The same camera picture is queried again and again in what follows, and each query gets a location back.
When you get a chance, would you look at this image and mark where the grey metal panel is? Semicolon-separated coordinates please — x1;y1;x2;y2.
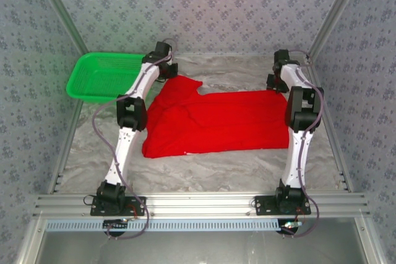
15;217;384;264

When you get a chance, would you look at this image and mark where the aluminium frame post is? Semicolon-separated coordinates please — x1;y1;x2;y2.
30;0;90;57
305;0;369;64

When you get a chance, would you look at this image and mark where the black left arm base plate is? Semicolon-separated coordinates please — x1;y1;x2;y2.
89;195;147;217

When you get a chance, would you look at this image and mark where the green plastic mesh basket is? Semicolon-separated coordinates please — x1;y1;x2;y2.
66;53;147;104

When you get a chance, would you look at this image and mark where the white slotted cable duct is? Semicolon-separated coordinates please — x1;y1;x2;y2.
45;218;281;232

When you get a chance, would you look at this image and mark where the red printed t-shirt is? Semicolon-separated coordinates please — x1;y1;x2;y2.
142;75;291;160

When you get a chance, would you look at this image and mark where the small LED circuit board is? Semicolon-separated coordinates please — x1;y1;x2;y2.
279;219;303;236
103;218;130;237

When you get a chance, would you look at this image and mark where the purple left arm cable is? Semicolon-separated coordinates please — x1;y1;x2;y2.
92;38;178;241

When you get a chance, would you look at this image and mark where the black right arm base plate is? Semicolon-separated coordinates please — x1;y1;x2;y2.
254;195;312;216

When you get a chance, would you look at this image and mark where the long aluminium mounting rail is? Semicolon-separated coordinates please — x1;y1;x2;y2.
33;192;371;218

